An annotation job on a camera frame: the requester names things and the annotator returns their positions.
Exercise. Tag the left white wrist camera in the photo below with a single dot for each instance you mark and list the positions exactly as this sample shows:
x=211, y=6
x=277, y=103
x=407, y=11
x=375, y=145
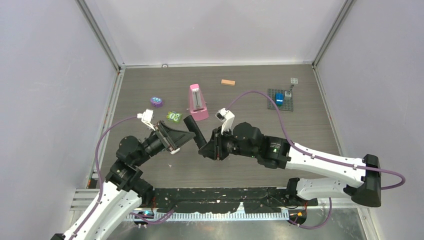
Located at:
x=146, y=118

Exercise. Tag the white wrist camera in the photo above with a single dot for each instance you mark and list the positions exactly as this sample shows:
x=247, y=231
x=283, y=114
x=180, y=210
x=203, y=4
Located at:
x=146, y=118
x=226, y=117

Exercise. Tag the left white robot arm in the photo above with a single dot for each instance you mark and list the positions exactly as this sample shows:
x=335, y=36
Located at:
x=123, y=189

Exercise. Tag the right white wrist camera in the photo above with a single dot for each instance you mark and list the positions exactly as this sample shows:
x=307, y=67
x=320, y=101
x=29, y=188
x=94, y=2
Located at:
x=226, y=117

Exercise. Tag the white remote control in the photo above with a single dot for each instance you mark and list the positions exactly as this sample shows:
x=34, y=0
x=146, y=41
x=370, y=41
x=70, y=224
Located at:
x=175, y=151

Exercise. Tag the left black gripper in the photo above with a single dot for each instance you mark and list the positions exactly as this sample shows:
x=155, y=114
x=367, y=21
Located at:
x=172, y=138

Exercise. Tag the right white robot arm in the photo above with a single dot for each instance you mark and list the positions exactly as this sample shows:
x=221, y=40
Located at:
x=342, y=177

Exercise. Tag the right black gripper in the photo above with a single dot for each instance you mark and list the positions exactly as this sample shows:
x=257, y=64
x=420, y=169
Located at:
x=214, y=149

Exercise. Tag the pink metronome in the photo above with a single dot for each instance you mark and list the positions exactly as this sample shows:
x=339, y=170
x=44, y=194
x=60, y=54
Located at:
x=197, y=105

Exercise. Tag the black bar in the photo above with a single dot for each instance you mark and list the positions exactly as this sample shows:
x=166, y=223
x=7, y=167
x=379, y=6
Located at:
x=192, y=126

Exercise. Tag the green monster toy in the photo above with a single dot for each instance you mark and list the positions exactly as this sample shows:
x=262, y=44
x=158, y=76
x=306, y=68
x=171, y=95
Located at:
x=174, y=117

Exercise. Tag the grey lego tower piece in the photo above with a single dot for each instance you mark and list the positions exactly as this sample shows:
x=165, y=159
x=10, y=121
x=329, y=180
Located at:
x=288, y=94

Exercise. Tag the wooden block far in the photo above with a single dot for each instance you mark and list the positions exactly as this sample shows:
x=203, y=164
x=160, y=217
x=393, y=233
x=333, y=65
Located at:
x=228, y=82

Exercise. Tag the blue lego brick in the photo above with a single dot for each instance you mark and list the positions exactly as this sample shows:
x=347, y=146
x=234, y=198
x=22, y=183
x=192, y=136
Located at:
x=279, y=99

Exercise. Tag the purple round toy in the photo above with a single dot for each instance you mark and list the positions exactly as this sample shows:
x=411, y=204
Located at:
x=156, y=102

